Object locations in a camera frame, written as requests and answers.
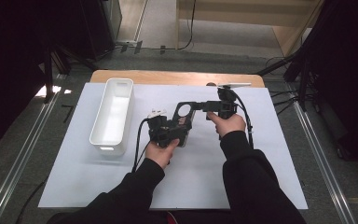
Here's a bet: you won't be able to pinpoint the hand-held gripper black cable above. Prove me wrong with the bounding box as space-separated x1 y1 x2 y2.
231 90 255 149
131 117 153 174

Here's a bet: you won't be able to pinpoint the person's left hand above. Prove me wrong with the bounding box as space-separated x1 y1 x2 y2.
145 138 181 170

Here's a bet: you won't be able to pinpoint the metal floor rail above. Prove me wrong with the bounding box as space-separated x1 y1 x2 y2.
292 101 357 224
0 92 61 224

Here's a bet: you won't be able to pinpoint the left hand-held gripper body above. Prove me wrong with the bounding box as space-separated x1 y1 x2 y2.
147 108 180 147

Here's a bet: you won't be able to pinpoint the black floor cables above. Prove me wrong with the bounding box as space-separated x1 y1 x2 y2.
269 88 304 117

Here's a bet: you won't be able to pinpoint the person's right hand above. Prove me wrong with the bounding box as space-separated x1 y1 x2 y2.
206 111 247 138

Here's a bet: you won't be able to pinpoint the right hand-held gripper black cable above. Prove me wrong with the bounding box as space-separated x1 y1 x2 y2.
231 90 255 149

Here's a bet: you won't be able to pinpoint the black curtain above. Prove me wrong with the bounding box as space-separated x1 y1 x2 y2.
0 0 85 155
301 0 358 172

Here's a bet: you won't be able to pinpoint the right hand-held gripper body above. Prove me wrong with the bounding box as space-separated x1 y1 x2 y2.
215 82 253 120

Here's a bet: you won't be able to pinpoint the black hanging cable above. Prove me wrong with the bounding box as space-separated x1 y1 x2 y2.
178 0 198 51

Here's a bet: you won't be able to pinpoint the white table cover sheet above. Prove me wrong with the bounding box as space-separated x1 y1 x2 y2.
37 82 310 211

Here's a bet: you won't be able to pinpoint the black cabinet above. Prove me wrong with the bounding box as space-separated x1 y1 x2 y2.
78 0 123 61

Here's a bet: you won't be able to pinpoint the white plastic container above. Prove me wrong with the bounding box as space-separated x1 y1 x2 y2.
89 77 135 157

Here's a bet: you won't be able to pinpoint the left hand-held gripper black cable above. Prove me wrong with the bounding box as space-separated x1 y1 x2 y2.
131 117 153 174

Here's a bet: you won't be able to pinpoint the black metal stand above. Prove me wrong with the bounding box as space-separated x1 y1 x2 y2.
255 52 313 111

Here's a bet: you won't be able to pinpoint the wooden shelf unit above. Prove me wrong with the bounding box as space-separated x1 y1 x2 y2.
175 0 325 58

